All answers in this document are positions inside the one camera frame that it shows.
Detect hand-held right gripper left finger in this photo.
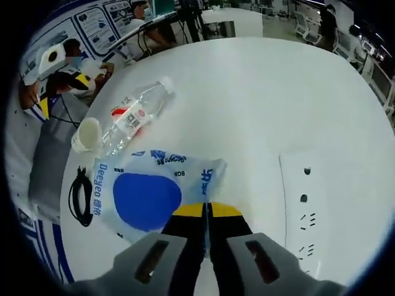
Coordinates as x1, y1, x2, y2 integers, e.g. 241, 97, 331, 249
112, 202, 207, 296

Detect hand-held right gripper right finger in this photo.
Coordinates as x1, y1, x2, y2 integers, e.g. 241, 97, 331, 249
207, 202, 302, 296

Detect white paper cup green print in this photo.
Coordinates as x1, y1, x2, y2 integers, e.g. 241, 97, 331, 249
71, 117, 102, 154

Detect wet wipes pack blue lid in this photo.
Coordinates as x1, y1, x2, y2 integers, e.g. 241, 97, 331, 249
92, 150, 228, 244

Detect clear water bottle red label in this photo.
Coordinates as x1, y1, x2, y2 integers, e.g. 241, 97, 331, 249
101, 76, 177, 158

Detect person's left hand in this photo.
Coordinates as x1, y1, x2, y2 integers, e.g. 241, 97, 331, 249
19, 82, 41, 110

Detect person in white shirt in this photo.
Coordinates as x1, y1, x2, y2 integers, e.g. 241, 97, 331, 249
4, 104, 43, 216

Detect person's grey trousers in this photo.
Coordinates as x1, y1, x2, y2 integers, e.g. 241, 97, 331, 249
27, 92, 91, 224

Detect white table socket strip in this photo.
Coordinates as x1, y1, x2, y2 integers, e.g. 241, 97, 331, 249
278, 154, 320, 278

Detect black tripod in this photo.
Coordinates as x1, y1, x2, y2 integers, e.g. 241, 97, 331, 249
177, 0, 208, 43

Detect white office chair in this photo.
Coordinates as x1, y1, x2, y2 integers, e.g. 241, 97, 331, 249
294, 10, 322, 44

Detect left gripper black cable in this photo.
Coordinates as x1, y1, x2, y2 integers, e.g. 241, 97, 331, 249
33, 92, 81, 130

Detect wall poster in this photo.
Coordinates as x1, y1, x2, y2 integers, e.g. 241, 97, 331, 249
103, 0, 133, 31
73, 7, 120, 55

